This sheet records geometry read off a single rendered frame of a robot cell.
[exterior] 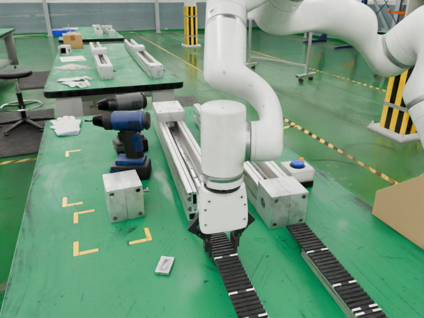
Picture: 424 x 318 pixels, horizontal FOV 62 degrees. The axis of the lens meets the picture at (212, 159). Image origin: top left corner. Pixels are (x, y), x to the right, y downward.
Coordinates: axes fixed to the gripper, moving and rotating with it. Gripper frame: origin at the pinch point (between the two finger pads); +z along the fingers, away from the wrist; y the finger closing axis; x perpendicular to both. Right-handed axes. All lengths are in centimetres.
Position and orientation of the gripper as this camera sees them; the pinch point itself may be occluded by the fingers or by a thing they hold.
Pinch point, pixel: (221, 244)
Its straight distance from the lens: 79.6
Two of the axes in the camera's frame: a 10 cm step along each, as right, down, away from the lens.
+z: 0.0, 9.1, 4.2
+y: 9.7, -1.1, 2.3
